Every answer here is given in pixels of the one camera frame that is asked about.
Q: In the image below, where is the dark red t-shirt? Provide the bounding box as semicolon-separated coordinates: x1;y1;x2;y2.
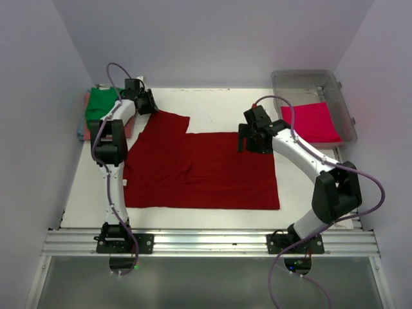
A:
124;111;281;211

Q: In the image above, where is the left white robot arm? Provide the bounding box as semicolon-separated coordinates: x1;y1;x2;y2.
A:
89;77;158;253

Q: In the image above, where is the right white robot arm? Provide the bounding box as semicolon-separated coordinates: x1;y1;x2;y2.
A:
238;106;362;253

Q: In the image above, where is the green t-shirt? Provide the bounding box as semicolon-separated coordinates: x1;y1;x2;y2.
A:
85;87;124;127

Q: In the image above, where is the magenta folded t-shirt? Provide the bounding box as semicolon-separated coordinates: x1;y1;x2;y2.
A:
294;102;342;143

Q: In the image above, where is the clear plastic storage bin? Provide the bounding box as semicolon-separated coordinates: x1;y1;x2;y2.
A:
271;70;357;149

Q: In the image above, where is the folded salmon pink t-shirt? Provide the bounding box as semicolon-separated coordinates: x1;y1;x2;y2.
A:
84;93;136;141

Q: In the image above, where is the folded light blue t-shirt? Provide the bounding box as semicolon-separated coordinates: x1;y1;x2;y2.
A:
77;118;85;141

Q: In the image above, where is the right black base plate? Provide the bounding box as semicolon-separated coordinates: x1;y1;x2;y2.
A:
266;230;325;254

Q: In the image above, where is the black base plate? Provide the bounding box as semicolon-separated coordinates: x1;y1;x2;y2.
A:
93;234;155;254
266;230;325;254

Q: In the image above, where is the aluminium mounting rail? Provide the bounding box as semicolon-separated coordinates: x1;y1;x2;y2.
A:
41;229;380;258

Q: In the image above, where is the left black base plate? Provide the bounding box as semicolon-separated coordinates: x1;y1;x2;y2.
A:
93;234;155;254

